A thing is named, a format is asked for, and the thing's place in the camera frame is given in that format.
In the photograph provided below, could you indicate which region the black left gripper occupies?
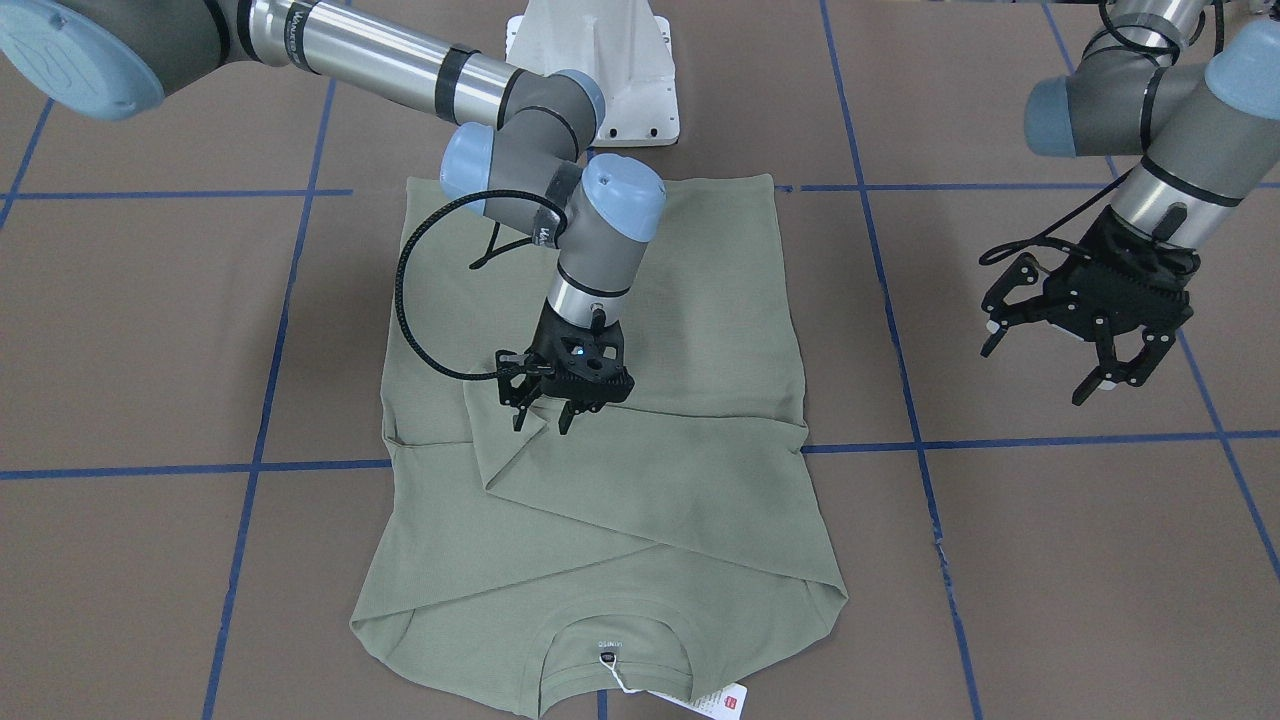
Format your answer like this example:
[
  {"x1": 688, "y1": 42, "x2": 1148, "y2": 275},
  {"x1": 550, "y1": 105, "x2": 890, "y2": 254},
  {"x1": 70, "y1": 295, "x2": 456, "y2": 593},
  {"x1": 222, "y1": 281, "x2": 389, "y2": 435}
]
[{"x1": 979, "y1": 205, "x2": 1201, "y2": 407}]

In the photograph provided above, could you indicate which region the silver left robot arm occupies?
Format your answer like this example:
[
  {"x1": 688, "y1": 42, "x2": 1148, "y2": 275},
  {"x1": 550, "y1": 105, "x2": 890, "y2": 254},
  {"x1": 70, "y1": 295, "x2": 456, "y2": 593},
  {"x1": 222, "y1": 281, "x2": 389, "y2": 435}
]
[{"x1": 980, "y1": 1, "x2": 1279, "y2": 405}]

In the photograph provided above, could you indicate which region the white camera mast base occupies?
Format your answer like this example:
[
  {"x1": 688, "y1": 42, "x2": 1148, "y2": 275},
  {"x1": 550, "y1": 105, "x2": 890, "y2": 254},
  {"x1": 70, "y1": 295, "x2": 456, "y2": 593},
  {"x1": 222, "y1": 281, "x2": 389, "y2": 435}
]
[{"x1": 506, "y1": 1, "x2": 681, "y2": 149}]

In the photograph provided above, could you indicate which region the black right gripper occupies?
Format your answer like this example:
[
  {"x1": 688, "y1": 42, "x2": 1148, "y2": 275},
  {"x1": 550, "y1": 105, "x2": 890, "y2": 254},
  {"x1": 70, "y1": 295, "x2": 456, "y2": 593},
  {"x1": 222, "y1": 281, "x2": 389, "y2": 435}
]
[{"x1": 512, "y1": 304, "x2": 635, "y2": 436}]

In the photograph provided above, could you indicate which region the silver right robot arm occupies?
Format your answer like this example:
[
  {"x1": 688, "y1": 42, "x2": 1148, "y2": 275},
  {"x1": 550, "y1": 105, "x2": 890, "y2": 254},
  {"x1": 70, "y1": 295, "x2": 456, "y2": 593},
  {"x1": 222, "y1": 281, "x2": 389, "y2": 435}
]
[{"x1": 1, "y1": 1, "x2": 667, "y2": 433}]

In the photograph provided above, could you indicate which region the white red garment hang tag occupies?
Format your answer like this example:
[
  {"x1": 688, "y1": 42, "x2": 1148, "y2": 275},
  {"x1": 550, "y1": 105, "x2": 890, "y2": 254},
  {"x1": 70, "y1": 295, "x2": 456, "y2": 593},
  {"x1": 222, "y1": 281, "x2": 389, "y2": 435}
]
[{"x1": 646, "y1": 683, "x2": 748, "y2": 720}]

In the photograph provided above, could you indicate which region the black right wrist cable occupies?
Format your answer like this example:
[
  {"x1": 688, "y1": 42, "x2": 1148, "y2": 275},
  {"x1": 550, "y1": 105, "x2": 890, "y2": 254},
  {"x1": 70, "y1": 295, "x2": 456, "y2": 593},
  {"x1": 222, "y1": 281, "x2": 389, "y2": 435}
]
[{"x1": 396, "y1": 190, "x2": 547, "y2": 382}]

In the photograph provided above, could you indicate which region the olive green long-sleeve shirt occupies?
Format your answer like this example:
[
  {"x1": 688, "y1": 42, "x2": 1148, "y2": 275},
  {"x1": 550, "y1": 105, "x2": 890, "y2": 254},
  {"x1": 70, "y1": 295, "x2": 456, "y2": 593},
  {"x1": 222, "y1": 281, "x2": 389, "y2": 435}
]
[{"x1": 349, "y1": 176, "x2": 849, "y2": 717}]

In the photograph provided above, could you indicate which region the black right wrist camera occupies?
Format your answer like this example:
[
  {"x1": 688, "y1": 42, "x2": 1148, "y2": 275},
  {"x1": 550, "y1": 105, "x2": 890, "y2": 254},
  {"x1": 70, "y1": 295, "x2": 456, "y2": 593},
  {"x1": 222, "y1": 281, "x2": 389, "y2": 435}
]
[{"x1": 494, "y1": 348, "x2": 554, "y2": 407}]

